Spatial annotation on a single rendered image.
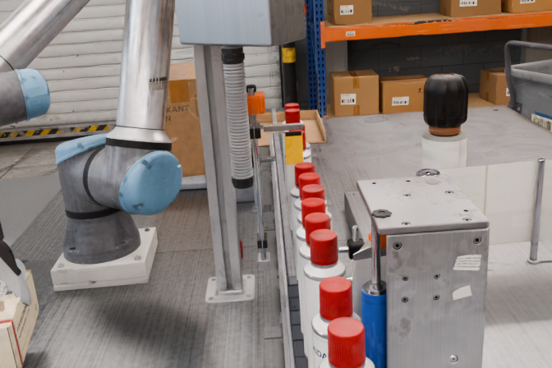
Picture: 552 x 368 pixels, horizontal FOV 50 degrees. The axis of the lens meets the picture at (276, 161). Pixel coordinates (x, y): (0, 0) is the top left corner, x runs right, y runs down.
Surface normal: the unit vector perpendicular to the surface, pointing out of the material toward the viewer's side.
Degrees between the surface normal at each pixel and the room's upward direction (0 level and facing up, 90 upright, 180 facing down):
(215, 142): 90
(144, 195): 96
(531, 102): 93
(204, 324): 0
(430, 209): 0
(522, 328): 0
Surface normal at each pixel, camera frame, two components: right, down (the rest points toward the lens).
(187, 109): 0.16, 0.30
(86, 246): -0.13, -0.03
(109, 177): -0.61, -0.01
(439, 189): -0.06, -0.95
